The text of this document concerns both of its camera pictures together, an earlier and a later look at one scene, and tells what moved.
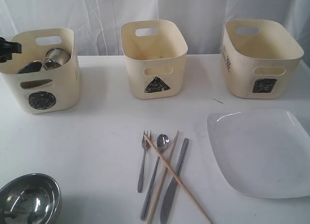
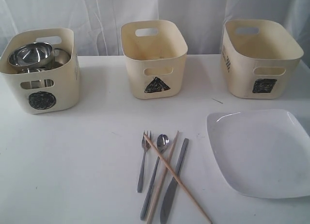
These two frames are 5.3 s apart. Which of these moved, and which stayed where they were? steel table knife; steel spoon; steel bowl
Moved: steel bowl
Stayed: steel spoon; steel table knife
